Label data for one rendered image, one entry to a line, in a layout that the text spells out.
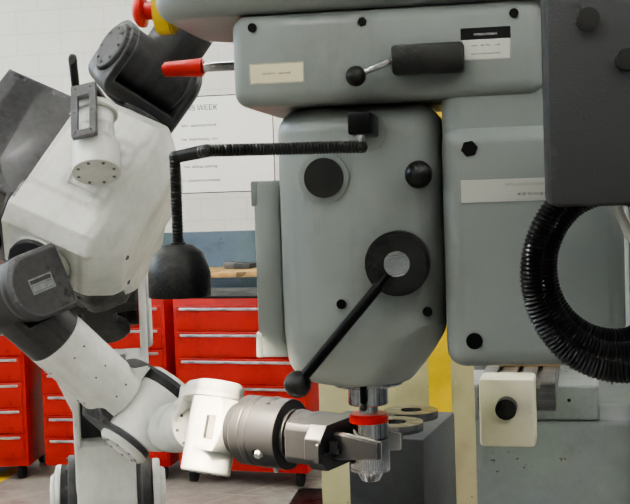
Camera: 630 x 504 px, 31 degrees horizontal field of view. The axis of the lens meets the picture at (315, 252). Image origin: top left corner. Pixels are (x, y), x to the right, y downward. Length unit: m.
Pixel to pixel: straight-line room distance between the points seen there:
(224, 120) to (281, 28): 9.39
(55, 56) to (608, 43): 10.30
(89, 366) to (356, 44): 0.68
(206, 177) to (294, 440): 9.32
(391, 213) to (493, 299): 0.15
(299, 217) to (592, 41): 0.43
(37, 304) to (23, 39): 9.75
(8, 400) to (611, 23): 5.79
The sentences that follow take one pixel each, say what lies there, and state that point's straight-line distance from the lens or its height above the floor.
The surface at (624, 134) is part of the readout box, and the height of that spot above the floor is 1.57.
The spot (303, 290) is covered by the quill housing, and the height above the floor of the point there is 1.43.
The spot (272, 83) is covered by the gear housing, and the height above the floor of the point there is 1.65.
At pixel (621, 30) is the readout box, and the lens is 1.00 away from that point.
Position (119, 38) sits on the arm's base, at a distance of 1.82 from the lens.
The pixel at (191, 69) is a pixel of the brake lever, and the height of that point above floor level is 1.70.
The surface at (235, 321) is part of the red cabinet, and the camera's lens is 6.04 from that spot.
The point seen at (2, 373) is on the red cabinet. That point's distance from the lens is 6.58.
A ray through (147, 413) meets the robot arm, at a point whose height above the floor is 1.22.
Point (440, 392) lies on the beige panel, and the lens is 3.13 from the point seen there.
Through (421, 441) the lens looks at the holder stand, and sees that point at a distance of 1.78.
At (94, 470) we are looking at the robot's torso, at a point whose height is 1.07.
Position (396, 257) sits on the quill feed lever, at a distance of 1.23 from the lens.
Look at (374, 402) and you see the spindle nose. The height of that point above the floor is 1.29.
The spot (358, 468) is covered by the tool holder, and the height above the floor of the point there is 1.21.
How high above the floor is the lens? 1.54
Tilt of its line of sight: 3 degrees down
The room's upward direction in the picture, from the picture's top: 2 degrees counter-clockwise
